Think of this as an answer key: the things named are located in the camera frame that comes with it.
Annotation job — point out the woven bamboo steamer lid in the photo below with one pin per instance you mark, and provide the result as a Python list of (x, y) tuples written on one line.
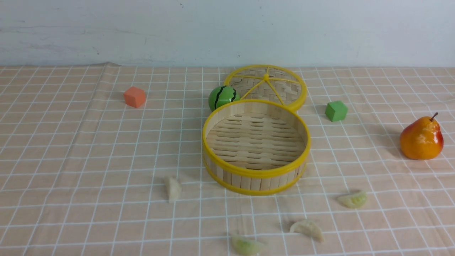
[(270, 83)]

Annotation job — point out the yellowish dumpling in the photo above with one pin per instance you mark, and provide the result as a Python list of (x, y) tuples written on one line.
[(353, 200)]

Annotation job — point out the pale dumpling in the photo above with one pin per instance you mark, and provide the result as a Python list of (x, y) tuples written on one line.
[(308, 228), (173, 188)]

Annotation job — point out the orange cube block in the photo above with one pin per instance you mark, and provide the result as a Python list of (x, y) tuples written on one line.
[(134, 97)]

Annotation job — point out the greenish dumpling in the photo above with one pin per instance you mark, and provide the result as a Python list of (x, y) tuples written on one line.
[(246, 247)]

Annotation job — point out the green cube block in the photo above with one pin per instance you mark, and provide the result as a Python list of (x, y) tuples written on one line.
[(336, 111)]

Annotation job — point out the green toy watermelon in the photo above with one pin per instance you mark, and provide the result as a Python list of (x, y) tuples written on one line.
[(222, 95)]

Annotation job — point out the orange toy pear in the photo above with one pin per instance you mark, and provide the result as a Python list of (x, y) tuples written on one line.
[(423, 139)]

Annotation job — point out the bamboo steamer tray yellow rim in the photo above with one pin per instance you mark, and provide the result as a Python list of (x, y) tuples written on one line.
[(255, 147)]

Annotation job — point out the checkered beige tablecloth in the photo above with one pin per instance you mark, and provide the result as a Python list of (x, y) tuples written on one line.
[(82, 173)]

